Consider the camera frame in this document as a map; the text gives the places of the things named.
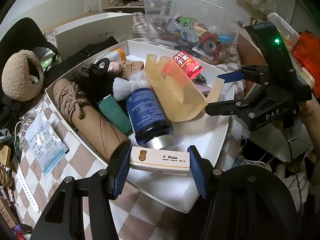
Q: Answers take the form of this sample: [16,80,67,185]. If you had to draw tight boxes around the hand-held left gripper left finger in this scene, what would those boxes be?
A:
[30,144,131,240]

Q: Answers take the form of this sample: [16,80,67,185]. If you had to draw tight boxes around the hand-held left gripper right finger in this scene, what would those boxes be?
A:
[188,145,284,240]

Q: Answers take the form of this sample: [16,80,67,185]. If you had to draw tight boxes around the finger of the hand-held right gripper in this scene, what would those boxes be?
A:
[217,66,272,84]
[205,97,254,117]

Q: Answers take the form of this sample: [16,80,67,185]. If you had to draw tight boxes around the white shallow tray box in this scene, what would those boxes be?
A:
[45,39,237,213]

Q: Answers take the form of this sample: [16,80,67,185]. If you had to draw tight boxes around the white matchbox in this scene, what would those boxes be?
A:
[128,146,191,176]

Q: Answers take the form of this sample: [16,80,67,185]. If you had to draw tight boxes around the red foil packet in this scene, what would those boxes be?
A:
[162,50,204,81]

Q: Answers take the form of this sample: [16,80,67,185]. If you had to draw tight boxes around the dark green box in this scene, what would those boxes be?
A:
[97,94,133,135]

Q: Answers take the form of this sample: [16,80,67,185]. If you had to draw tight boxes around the clear lidded container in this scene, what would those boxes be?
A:
[267,12,316,86]

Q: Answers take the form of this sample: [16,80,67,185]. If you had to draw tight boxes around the person's right hand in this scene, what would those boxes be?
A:
[274,99,320,136]

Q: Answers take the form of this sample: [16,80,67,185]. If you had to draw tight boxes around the orange plastic bag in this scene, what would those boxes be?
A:
[291,31,320,81]

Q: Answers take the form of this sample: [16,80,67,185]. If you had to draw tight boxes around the blue bottle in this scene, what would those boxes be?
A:
[125,87,177,150]

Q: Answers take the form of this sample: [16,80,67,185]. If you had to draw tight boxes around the clear plastic bin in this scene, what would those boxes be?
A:
[139,0,240,65]

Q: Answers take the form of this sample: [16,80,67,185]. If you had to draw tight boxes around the face mask packet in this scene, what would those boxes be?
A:
[23,111,69,176]

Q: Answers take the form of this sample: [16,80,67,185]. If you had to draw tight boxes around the white cotton balls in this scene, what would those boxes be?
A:
[112,71,153,101]

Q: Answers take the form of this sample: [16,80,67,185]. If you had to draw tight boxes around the black feather bundle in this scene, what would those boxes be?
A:
[72,62,123,106]

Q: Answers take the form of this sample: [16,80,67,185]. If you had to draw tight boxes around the long wooden tag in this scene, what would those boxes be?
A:
[0,145,12,166]

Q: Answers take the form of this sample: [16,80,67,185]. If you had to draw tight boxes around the black cloth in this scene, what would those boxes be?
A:
[45,36,119,81]

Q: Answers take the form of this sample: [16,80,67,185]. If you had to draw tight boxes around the beige fleece earmuffs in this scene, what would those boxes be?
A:
[1,50,46,102]

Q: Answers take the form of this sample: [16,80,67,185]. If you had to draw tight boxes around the white cardboard box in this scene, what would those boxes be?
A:
[53,12,134,61]

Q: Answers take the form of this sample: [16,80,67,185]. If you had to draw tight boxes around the cardboard tube with rope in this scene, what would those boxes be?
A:
[53,78,132,163]

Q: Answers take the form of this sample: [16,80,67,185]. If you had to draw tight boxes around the white watch strap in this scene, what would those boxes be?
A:
[15,165,41,213]

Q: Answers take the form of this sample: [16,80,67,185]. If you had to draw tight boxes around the white earphone cable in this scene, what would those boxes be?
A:
[15,115,33,141]

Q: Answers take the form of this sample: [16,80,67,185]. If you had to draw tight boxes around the rope bundle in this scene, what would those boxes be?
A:
[0,167,13,188]

